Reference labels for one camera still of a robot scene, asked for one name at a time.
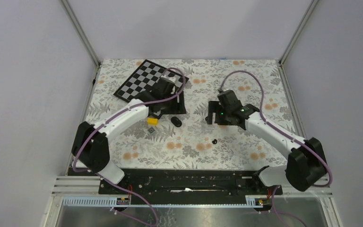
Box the white slotted cable duct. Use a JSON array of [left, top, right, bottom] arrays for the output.
[[63, 195, 263, 208]]

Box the floral patterned table mat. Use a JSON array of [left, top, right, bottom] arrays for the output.
[[72, 59, 306, 171]]

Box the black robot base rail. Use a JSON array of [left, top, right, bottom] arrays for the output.
[[98, 166, 284, 206]]

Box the yellow block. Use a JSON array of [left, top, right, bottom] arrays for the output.
[[147, 118, 158, 125]]

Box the black earbud case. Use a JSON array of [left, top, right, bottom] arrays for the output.
[[171, 116, 182, 128]]

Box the black white checkerboard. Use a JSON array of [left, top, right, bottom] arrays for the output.
[[113, 60, 183, 102]]

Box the left aluminium frame post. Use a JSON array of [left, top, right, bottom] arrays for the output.
[[59, 0, 101, 67]]

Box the aluminium frame post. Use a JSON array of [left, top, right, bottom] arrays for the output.
[[59, 0, 101, 67], [279, 0, 320, 66]]

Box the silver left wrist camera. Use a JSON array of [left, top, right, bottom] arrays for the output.
[[161, 71, 177, 85]]

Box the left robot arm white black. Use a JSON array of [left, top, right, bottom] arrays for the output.
[[72, 77, 186, 184]]

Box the right aluminium frame post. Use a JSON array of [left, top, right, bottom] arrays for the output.
[[279, 0, 320, 66]]

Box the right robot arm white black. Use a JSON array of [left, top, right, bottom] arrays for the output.
[[206, 90, 327, 192]]

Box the small grey square tile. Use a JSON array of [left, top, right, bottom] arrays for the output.
[[147, 127, 156, 134]]

